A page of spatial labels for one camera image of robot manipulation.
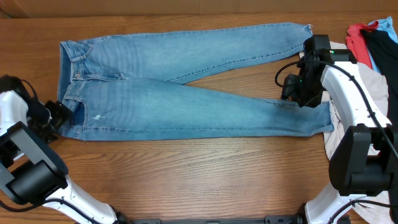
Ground red garment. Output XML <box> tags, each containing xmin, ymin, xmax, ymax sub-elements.
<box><xmin>345</xmin><ymin>22</ymin><xmax>379</xmax><ymax>69</ymax></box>

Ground black garment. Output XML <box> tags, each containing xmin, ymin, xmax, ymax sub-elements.
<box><xmin>360</xmin><ymin>29</ymin><xmax>398</xmax><ymax>223</ymax></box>

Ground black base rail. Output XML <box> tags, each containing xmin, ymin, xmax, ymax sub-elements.
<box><xmin>114</xmin><ymin>215</ymin><xmax>307</xmax><ymax>224</ymax></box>

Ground light blue denim jeans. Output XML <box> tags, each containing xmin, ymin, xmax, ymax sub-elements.
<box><xmin>58</xmin><ymin>22</ymin><xmax>333</xmax><ymax>141</ymax></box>

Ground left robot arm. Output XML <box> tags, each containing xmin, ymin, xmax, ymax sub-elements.
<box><xmin>1</xmin><ymin>75</ymin><xmax>130</xmax><ymax>223</ymax></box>

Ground light blue garment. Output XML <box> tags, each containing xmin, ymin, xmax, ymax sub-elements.
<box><xmin>368</xmin><ymin>16</ymin><xmax>397</xmax><ymax>74</ymax></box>

